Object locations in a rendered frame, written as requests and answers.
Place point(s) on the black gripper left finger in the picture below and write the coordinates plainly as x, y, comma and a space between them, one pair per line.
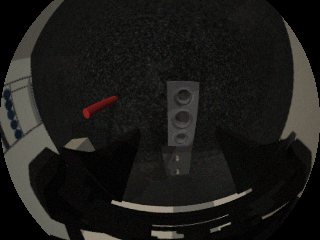
109, 166

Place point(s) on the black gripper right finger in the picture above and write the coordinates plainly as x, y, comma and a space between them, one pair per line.
246, 159

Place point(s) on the red peg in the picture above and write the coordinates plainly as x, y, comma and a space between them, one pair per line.
90, 111

